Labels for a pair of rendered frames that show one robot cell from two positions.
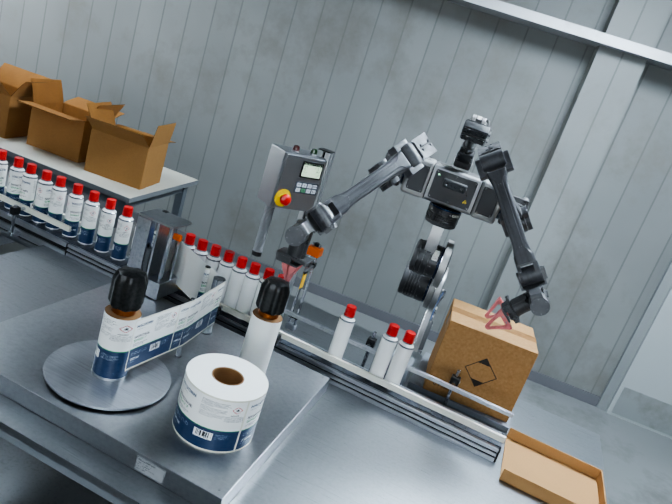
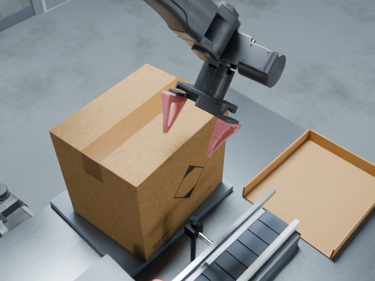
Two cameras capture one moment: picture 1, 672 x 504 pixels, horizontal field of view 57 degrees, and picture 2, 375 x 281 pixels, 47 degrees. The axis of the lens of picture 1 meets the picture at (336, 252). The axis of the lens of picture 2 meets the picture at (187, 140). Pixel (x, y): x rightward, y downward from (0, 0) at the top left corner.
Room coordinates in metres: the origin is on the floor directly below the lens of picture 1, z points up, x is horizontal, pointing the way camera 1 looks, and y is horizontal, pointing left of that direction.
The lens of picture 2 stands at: (1.58, -0.05, 1.72)
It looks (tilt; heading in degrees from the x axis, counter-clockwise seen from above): 45 degrees down; 300
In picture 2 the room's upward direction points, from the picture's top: straight up
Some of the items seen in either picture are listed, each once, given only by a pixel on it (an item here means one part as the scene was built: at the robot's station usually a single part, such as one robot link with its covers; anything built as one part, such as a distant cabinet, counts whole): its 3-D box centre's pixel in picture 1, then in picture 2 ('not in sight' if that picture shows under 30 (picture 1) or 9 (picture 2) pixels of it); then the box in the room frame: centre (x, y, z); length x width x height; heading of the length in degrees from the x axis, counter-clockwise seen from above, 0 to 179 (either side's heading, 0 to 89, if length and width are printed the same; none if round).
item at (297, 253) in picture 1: (297, 249); not in sight; (1.73, 0.11, 1.24); 0.10 x 0.07 x 0.07; 77
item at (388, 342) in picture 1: (384, 353); not in sight; (1.79, -0.25, 0.98); 0.05 x 0.05 x 0.20
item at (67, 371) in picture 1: (109, 373); not in sight; (1.35, 0.45, 0.89); 0.31 x 0.31 x 0.01
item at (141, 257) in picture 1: (158, 253); not in sight; (1.91, 0.56, 1.01); 0.14 x 0.13 x 0.26; 75
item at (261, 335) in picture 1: (264, 326); not in sight; (1.60, 0.13, 1.03); 0.09 x 0.09 x 0.30
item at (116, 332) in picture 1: (120, 322); not in sight; (1.35, 0.45, 1.04); 0.09 x 0.09 x 0.29
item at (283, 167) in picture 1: (292, 178); not in sight; (2.00, 0.21, 1.38); 0.17 x 0.10 x 0.19; 130
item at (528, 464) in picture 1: (553, 474); (318, 186); (1.63, -0.83, 0.85); 0.30 x 0.26 x 0.04; 75
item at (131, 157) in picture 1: (128, 144); not in sight; (3.39, 1.32, 0.97); 0.51 x 0.42 x 0.37; 177
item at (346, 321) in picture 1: (342, 333); not in sight; (1.83, -0.10, 0.98); 0.05 x 0.05 x 0.20
